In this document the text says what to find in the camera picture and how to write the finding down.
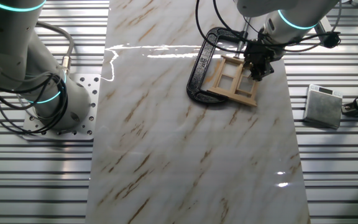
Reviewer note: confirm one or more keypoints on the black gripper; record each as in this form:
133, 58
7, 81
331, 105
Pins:
259, 54

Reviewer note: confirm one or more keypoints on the black C-clamp with steel screw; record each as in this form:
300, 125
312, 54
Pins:
197, 71

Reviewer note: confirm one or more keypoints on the white marble pattern board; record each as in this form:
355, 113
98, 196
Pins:
182, 140

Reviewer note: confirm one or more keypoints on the wooden sliding window model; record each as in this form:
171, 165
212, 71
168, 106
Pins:
228, 95

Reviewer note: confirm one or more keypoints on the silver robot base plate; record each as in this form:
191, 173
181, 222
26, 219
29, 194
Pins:
82, 137

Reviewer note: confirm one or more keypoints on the silver digital scale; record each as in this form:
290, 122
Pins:
322, 109

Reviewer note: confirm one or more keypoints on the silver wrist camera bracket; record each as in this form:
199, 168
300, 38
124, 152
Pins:
323, 26

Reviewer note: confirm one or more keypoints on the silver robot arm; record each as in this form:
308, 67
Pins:
11, 46

